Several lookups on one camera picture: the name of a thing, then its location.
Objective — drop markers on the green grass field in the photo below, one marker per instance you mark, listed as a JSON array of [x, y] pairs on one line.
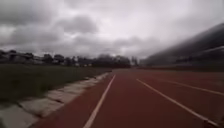
[[30, 80]]

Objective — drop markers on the row of trees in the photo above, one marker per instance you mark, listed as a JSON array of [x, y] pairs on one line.
[[100, 61]]

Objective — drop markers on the row of buildings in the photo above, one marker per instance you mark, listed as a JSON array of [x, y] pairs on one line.
[[20, 57]]

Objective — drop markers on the grey concrete slab strip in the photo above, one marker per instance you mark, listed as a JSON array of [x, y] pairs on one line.
[[36, 105]]

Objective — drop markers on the grey grandstand building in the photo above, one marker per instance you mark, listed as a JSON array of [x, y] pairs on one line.
[[196, 50]]

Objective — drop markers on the red running track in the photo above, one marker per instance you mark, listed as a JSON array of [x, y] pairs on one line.
[[128, 103]]

